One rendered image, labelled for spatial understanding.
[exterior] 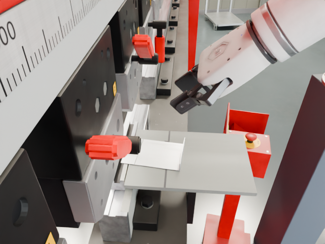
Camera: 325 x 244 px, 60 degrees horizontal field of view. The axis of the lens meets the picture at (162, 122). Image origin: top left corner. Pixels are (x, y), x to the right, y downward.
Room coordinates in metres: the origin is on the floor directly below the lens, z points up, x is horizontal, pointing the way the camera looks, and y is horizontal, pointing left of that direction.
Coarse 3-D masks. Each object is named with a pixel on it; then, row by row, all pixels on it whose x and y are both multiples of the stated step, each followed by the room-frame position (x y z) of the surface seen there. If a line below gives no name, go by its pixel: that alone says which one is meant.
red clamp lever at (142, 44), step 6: (138, 36) 0.34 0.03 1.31; (144, 36) 0.34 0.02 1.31; (132, 42) 0.34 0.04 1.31; (138, 42) 0.34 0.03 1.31; (144, 42) 0.34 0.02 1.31; (150, 42) 0.35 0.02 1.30; (138, 48) 0.34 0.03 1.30; (144, 48) 0.34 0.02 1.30; (150, 48) 0.35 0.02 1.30; (138, 54) 0.36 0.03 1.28; (144, 54) 0.36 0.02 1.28; (150, 54) 0.37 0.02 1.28; (156, 54) 0.40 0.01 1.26; (132, 60) 0.40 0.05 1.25; (138, 60) 0.40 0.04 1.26; (144, 60) 0.40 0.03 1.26; (150, 60) 0.40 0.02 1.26; (156, 60) 0.40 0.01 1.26
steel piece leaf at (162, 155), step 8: (144, 144) 0.49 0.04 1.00; (152, 144) 0.49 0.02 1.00; (160, 144) 0.49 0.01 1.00; (168, 144) 0.49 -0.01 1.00; (176, 144) 0.49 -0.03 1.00; (184, 144) 0.48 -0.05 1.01; (144, 152) 0.46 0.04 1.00; (152, 152) 0.46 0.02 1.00; (160, 152) 0.46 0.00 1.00; (168, 152) 0.46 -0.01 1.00; (176, 152) 0.46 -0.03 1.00; (136, 160) 0.44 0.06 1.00; (144, 160) 0.44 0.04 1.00; (152, 160) 0.44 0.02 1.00; (160, 160) 0.44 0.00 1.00; (168, 160) 0.44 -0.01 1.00; (176, 160) 0.44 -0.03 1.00; (168, 168) 0.42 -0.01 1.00; (176, 168) 0.42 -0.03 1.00
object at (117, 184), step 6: (126, 126) 0.56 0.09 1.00; (132, 126) 0.57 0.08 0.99; (126, 132) 0.54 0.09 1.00; (132, 132) 0.54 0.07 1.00; (120, 162) 0.45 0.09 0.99; (120, 168) 0.43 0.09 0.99; (120, 174) 0.41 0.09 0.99; (114, 180) 0.39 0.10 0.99; (114, 186) 0.39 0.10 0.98; (120, 186) 0.39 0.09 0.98
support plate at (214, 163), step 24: (192, 144) 0.49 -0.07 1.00; (216, 144) 0.49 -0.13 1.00; (240, 144) 0.49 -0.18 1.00; (144, 168) 0.42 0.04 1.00; (192, 168) 0.42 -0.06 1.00; (216, 168) 0.42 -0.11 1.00; (240, 168) 0.42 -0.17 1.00; (192, 192) 0.36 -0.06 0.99; (216, 192) 0.36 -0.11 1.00; (240, 192) 0.36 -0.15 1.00
